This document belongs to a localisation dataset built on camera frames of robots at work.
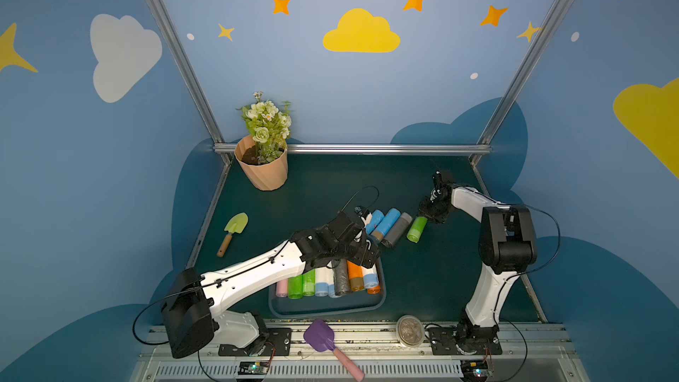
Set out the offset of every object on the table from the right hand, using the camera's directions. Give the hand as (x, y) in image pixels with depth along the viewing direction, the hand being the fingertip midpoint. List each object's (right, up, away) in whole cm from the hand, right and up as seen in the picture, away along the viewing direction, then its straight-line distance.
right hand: (425, 212), depth 101 cm
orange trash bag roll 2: (-22, -23, -19) cm, 37 cm away
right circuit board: (+4, -41, -30) cm, 50 cm away
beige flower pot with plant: (-62, +22, -3) cm, 66 cm away
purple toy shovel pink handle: (-39, -33, -25) cm, 57 cm away
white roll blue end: (-24, -17, -23) cm, 37 cm away
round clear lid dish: (-14, -30, -29) cm, 44 cm away
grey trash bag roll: (-12, -6, -5) cm, 15 cm away
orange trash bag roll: (-28, -18, -22) cm, 40 cm away
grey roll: (-33, -18, -22) cm, 43 cm away
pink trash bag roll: (-51, -22, -20) cm, 59 cm away
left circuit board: (-57, -40, -30) cm, 76 cm away
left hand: (-23, -7, -27) cm, 36 cm away
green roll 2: (-5, -6, -5) cm, 9 cm away
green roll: (-43, -20, -19) cm, 51 cm away
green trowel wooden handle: (-72, -5, -3) cm, 73 cm away
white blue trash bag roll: (-39, -20, -19) cm, 48 cm away
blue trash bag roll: (-19, -2, -3) cm, 20 cm away
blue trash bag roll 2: (-15, -4, -3) cm, 16 cm away
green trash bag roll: (-47, -21, -20) cm, 55 cm away
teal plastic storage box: (-38, -28, -19) cm, 51 cm away
